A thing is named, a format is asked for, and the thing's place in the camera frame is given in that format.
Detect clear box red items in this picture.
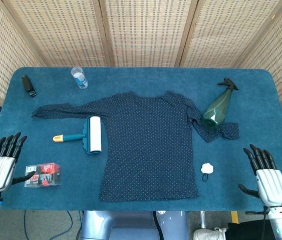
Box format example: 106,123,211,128
24,162,63,188

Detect blue floor cable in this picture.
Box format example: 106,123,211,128
23,210,32,240

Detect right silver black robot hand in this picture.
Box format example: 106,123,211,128
238,143,282,208

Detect black bag on floor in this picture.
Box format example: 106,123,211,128
227,220,271,240

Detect blue table cover cloth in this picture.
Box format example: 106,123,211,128
0,66,282,212

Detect teal white lint roller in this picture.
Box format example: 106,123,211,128
53,115,103,155

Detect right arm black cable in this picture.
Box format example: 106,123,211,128
261,206,268,240

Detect clear cylinder blue label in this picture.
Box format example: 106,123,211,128
71,66,89,90

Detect white face mask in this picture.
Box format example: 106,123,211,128
200,162,214,182

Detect black stapler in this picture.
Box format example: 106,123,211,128
21,74,37,98

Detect navy polka dot shirt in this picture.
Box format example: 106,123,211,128
32,91,240,203

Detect woven wooden folding screen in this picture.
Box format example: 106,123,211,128
0,0,282,161

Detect blue-grey robot torso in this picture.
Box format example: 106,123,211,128
80,210,189,240

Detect white sneaker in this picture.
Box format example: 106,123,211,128
193,226,228,240

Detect green spray bottle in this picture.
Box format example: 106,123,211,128
201,77,239,130

